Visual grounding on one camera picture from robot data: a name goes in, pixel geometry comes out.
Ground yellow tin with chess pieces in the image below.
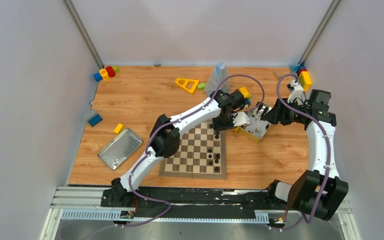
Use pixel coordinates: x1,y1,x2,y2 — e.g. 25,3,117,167
236,103,272,144

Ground wooden chess board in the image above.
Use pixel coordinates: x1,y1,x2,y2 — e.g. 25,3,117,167
159,120,227,179

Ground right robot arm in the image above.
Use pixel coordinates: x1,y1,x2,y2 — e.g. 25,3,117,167
261,89,349,221

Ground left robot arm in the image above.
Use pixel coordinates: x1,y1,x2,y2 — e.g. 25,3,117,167
111,90,246,207

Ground toy brick car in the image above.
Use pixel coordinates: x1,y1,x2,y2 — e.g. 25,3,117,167
237,87,251,109

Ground stacked duplo bricks corner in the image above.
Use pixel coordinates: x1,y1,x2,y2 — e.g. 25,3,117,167
289,64,313,92

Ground green block by bag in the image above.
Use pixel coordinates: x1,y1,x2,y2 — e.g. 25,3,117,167
196,82,206,91

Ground yellow triangle block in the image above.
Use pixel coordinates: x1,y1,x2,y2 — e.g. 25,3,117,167
174,78,200,94

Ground brown wooden block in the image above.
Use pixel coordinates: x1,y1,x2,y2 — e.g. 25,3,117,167
273,70,285,80

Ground small yellow block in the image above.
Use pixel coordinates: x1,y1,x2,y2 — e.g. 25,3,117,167
113,123,125,135

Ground silver tin lid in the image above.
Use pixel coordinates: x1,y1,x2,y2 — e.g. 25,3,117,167
97,128,143,171

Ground colourful cylinder blocks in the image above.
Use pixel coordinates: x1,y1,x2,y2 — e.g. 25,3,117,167
93,65,120,82

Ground grey blue duplo brick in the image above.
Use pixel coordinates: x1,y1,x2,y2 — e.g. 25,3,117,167
83,109,103,128

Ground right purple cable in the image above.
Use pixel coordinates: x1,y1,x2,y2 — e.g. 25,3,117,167
266,73,332,232

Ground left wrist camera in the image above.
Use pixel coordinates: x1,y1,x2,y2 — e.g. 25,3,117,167
233,111,251,127

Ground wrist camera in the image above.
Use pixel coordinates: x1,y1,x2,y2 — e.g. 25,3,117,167
233,111,251,127
287,80,307,103

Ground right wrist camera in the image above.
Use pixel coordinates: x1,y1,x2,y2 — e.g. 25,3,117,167
287,80,307,103

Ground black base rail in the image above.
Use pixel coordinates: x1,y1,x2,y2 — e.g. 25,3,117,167
100,187,287,220

